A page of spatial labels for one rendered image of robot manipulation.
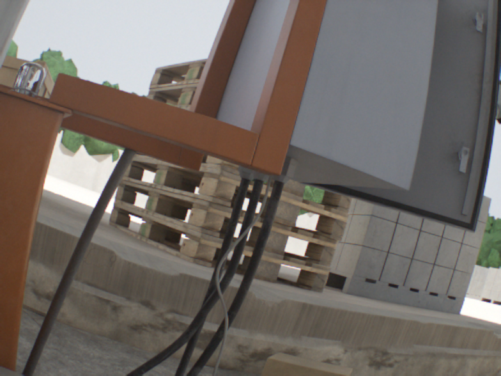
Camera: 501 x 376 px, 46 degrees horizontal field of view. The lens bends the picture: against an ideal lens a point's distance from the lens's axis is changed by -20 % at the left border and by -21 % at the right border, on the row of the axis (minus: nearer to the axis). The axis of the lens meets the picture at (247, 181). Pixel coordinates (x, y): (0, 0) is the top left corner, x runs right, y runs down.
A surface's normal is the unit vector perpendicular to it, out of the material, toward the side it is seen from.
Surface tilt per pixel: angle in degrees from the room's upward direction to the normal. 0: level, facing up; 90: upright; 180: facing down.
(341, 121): 90
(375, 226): 90
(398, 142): 90
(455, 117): 90
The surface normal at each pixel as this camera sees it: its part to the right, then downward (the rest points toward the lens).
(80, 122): 0.35, 0.03
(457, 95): -0.19, -0.13
